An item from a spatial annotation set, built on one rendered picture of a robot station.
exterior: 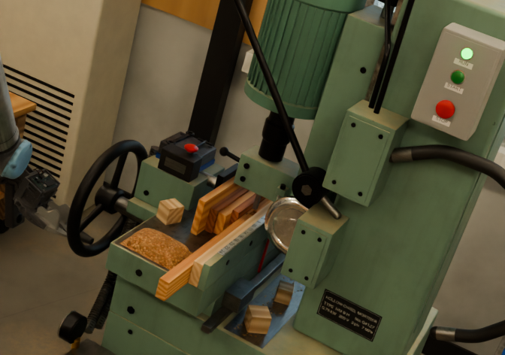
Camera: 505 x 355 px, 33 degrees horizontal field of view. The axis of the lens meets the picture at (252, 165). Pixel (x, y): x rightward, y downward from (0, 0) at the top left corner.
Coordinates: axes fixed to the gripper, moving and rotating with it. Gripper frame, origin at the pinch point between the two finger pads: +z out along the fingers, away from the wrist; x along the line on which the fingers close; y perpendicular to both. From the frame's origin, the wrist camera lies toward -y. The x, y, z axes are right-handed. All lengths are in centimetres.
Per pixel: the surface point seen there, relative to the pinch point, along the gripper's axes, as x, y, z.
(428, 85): -11, 87, 41
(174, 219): -5.8, 29.2, 19.9
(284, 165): 5, 49, 29
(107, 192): 4.0, 14.4, 1.8
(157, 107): 128, -38, -40
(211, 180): 7.2, 33.6, 18.5
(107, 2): 102, -4, -67
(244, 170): 2, 44, 24
